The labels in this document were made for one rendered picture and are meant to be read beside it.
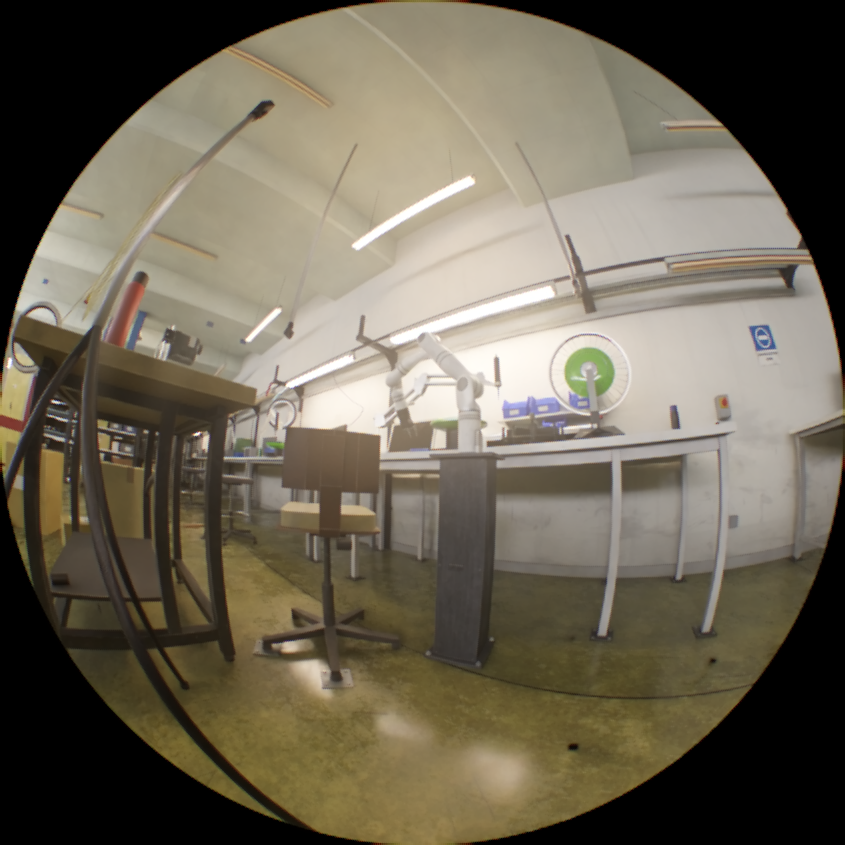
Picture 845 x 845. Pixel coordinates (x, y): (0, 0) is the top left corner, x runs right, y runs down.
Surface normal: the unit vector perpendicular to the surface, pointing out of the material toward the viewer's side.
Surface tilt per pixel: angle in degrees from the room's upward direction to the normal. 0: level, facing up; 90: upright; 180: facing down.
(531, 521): 90
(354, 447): 90
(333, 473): 93
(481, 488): 90
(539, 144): 180
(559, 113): 180
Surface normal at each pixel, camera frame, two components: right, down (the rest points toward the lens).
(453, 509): -0.44, -0.19
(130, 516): 0.84, -0.09
